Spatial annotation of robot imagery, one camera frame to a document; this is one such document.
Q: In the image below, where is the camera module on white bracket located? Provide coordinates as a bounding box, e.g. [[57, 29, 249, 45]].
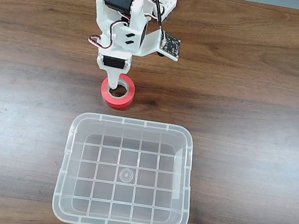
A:
[[140, 26, 185, 63]]

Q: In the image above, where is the red tape roll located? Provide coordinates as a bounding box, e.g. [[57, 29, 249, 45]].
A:
[[98, 70, 139, 113]]

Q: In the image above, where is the clear plastic storage box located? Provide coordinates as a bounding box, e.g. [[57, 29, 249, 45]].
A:
[[48, 106, 204, 224]]

